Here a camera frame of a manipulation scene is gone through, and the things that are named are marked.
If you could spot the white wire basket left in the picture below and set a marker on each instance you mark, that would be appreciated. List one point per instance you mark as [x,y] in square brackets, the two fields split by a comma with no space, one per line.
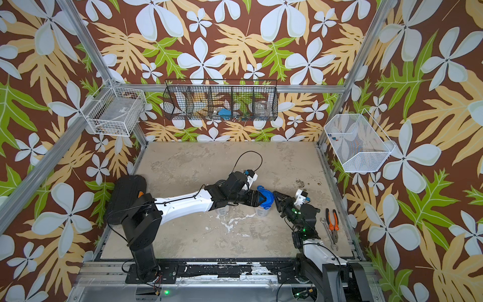
[115,110]

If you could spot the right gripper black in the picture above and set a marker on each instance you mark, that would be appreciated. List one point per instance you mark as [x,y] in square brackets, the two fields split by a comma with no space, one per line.
[285,204]

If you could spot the white mesh basket right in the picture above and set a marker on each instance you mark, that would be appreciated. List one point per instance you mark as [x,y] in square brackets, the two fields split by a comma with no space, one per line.
[359,142]

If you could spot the metal wrench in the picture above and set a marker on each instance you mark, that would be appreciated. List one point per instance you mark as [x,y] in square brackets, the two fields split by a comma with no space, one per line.
[326,228]

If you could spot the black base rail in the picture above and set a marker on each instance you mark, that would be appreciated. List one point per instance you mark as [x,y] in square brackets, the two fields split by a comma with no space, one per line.
[171,272]

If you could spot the black wire basket back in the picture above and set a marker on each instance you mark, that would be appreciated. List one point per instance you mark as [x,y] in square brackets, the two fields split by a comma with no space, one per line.
[248,100]

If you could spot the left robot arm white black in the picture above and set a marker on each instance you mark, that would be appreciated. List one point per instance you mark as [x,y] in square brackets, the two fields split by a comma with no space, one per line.
[140,214]

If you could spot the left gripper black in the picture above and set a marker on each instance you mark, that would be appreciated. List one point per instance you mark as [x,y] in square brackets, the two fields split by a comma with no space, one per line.
[253,199]

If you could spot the left camera cable black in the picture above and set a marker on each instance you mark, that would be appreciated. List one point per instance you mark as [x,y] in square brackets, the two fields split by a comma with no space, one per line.
[251,160]

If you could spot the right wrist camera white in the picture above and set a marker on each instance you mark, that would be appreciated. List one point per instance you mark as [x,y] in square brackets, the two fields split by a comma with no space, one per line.
[301,198]

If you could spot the blue item in basket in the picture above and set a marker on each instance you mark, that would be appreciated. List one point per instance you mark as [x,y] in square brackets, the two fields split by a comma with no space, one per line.
[225,114]

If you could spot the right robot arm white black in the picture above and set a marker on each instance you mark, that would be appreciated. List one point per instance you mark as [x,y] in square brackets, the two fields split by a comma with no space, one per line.
[335,278]

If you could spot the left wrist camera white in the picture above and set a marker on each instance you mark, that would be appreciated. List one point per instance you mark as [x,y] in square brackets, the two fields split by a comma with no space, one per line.
[251,177]

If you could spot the orange handled pliers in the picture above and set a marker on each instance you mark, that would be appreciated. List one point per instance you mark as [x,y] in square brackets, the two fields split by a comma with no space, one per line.
[332,221]

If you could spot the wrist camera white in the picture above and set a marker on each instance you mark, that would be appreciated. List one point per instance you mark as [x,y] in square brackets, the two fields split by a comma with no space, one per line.
[251,177]
[301,198]

